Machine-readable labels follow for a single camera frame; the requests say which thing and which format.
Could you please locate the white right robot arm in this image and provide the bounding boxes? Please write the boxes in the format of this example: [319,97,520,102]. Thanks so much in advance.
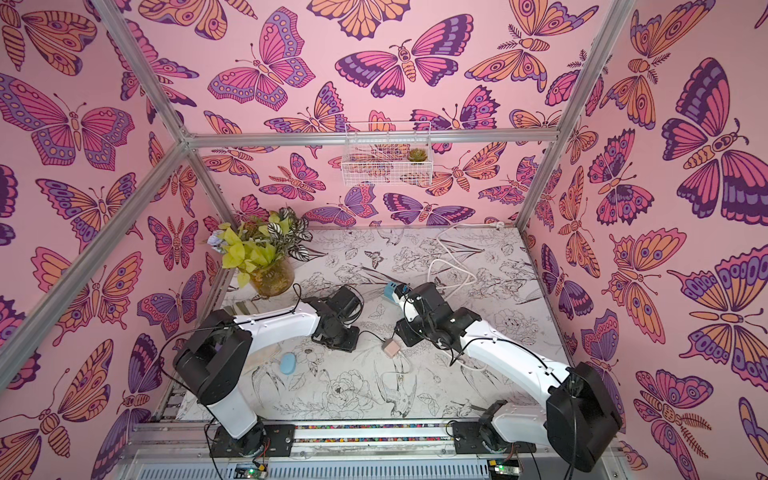
[385,282,623,472]

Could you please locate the white power strip cord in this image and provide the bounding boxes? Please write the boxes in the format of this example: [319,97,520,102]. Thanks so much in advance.
[425,223,506,298]

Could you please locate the pink charger adapter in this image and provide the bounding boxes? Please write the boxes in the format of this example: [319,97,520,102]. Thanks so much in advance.
[382,338,401,359]

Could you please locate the potted plant in amber vase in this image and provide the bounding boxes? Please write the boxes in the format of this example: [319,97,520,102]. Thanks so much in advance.
[207,207,313,298]

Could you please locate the small succulent in basket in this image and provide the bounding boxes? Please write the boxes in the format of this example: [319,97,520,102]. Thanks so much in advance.
[407,148,429,163]

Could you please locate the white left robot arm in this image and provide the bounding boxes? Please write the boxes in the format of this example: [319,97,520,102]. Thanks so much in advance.
[173,286,363,445]

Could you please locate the blue earbud case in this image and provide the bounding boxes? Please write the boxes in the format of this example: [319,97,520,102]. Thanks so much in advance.
[279,353,297,376]

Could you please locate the teal power strip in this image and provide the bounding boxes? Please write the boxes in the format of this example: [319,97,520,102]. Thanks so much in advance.
[384,282,400,304]

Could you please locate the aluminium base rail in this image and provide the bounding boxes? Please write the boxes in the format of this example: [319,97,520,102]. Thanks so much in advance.
[112,419,630,479]

